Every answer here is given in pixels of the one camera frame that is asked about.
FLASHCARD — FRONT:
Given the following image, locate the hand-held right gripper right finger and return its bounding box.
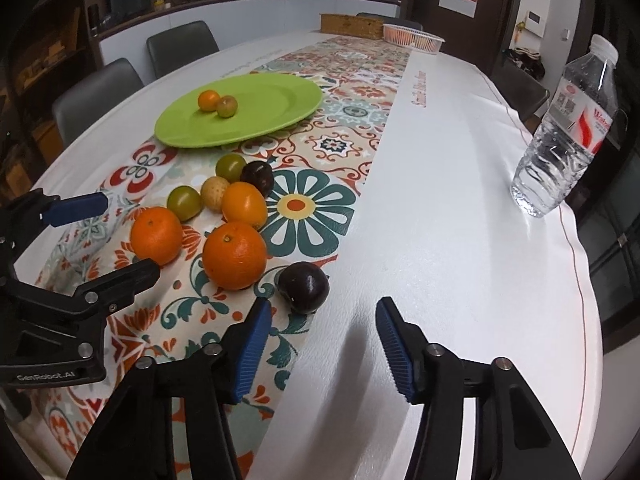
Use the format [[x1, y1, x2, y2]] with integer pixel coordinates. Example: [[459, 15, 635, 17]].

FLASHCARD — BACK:
[[375, 296, 583, 480]]

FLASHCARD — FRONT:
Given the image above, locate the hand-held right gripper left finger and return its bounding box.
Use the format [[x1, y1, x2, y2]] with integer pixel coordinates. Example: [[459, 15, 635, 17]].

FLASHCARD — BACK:
[[65, 297, 273, 480]]

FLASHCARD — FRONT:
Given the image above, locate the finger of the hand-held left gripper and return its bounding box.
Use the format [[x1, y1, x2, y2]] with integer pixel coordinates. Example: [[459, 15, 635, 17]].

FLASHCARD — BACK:
[[0, 258, 162, 333], [0, 189, 109, 247]]

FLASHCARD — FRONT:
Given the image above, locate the dark purple plum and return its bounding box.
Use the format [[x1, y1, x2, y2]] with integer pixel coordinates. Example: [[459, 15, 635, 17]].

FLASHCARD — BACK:
[[276, 262, 330, 315], [240, 160, 275, 196]]

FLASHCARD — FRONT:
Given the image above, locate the large round orange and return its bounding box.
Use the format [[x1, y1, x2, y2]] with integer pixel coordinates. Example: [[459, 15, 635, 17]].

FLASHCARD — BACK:
[[202, 221, 268, 291]]

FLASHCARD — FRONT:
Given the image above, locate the tan yellow round fruit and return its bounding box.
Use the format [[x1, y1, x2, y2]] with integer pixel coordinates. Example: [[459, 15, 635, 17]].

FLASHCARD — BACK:
[[200, 176, 232, 212]]

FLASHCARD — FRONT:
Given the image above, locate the oval orange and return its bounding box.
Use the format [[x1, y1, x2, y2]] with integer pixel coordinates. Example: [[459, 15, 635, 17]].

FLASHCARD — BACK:
[[221, 181, 268, 231]]

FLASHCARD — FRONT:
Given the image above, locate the green plate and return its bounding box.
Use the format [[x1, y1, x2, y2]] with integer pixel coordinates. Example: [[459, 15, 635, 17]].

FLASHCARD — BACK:
[[154, 74, 323, 149]]

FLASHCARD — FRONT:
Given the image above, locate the wooden shelf unit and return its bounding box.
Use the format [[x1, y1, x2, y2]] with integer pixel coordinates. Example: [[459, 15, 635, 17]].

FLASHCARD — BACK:
[[0, 0, 101, 191]]

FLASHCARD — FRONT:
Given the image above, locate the white floral printed tablecloth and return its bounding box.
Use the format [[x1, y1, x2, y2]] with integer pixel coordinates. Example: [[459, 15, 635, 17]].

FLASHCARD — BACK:
[[7, 30, 606, 480]]

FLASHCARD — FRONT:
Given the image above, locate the white counter cabinet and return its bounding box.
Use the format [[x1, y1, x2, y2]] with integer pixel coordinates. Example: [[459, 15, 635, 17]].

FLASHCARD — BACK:
[[99, 0, 402, 67]]

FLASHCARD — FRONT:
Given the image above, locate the clear plastic water bottle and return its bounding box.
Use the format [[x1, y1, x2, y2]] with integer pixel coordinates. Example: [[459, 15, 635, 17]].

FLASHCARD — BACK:
[[509, 34, 621, 219]]

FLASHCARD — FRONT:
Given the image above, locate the white plastic basket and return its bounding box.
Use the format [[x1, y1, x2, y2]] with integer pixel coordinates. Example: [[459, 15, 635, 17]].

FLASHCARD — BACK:
[[382, 23, 446, 54]]

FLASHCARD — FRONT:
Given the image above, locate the pile of dark bags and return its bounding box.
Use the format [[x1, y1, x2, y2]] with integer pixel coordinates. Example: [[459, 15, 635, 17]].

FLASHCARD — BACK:
[[507, 46, 546, 81]]

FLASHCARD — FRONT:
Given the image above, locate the woven rattan box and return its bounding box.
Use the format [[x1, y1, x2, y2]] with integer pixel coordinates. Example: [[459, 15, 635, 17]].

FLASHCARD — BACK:
[[320, 12, 385, 40]]

